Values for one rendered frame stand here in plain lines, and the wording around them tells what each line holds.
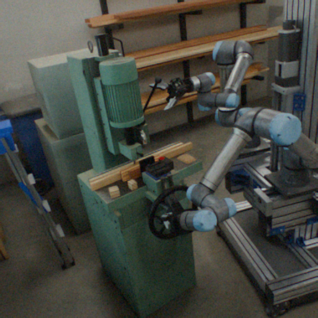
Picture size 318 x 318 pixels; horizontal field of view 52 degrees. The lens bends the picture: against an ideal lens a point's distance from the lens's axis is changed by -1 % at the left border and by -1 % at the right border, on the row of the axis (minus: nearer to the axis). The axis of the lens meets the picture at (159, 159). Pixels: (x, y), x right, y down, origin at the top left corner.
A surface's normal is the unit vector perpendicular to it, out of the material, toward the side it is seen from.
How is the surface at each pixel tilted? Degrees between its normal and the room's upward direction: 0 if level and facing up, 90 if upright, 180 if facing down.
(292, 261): 0
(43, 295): 0
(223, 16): 90
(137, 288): 90
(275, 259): 0
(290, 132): 85
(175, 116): 90
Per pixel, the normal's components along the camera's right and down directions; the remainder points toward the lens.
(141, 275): 0.55, 0.33
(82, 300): -0.12, -0.88
